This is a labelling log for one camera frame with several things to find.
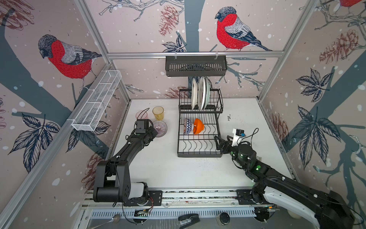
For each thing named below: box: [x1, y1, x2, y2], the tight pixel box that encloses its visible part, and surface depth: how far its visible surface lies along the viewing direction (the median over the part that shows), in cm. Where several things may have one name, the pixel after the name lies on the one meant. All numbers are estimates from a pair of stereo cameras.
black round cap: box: [219, 211, 231, 225], surface depth 62 cm
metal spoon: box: [90, 213, 121, 229], surface depth 69 cm
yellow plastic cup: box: [152, 105, 164, 121], surface depth 106 cm
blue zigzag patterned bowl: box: [183, 117, 194, 135], surface depth 94 cm
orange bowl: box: [193, 118, 205, 135], surface depth 95 cm
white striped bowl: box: [152, 120, 168, 138], surface depth 94 cm
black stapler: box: [178, 213, 201, 229], surface depth 67 cm
